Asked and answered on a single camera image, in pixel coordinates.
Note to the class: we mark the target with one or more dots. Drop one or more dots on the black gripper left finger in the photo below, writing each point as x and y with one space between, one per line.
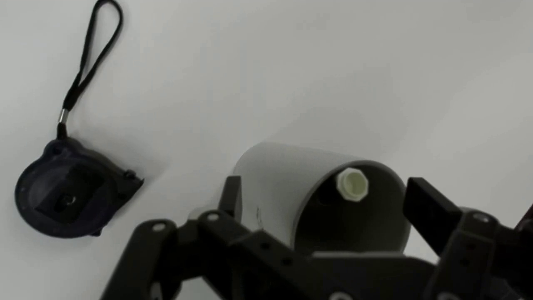
167 260

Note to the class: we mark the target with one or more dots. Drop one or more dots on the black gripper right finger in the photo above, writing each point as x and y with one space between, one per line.
477 255

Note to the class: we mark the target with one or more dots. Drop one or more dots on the white mug with dark inside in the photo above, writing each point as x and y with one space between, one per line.
277 184

